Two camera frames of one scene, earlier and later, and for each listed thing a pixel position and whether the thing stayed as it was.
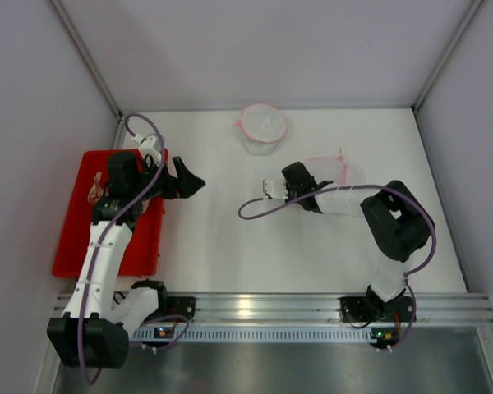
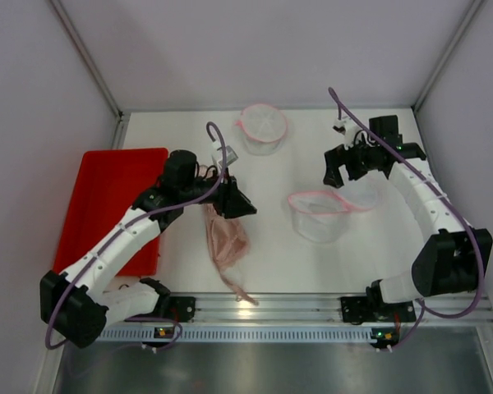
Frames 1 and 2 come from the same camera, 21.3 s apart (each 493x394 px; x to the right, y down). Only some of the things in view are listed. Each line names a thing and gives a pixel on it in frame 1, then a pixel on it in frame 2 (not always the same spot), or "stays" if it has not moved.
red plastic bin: (143, 254) stays
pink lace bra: (96, 193) to (228, 244)
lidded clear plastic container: (263, 126) stays
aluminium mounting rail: (430, 309) stays
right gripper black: (297, 185) to (350, 158)
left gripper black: (174, 180) to (227, 197)
